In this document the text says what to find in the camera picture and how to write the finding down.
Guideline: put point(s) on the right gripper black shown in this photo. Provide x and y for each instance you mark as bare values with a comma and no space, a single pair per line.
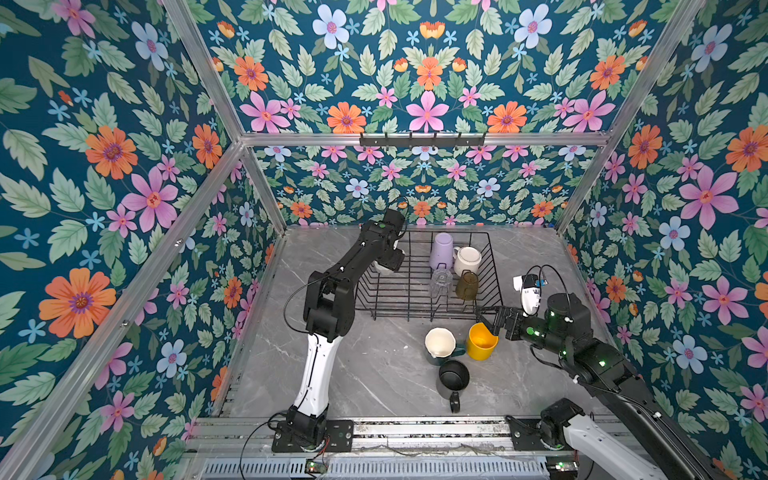
510,316

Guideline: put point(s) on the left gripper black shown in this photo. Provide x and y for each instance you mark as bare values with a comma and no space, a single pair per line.
395,261

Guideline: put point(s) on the yellow mug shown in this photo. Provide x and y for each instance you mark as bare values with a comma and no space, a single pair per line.
481,342

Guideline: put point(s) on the lavender plastic cup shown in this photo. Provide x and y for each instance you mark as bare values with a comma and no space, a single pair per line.
441,255

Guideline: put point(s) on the clear glass cup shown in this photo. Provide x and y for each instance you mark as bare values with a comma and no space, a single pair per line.
440,283

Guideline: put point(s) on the olive green glass cup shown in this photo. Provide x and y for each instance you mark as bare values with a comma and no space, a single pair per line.
467,286

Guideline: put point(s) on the white mug red inside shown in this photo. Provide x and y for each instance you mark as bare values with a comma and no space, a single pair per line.
466,259

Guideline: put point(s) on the white ceramic mug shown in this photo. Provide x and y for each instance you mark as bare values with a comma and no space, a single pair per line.
384,268

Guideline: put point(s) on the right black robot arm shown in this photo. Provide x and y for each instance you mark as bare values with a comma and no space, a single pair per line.
608,376

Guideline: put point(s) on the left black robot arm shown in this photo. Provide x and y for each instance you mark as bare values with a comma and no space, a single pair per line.
329,312

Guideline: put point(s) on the cream mug green outside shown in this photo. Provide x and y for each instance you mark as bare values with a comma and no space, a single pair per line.
441,346

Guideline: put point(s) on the black mug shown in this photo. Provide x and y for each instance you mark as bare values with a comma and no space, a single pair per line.
453,378

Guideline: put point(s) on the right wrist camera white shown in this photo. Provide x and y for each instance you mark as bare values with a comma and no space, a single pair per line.
529,288

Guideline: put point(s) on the black wire dish rack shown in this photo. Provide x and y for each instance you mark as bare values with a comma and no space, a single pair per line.
406,293

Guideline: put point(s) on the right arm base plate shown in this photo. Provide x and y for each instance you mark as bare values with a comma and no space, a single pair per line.
536,434

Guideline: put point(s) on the metal hook rail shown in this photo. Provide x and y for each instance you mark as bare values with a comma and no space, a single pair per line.
408,140

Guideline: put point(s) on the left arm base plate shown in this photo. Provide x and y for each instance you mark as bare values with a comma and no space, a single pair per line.
330,436

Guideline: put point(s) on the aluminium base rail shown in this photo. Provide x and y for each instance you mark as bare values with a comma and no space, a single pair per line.
442,447

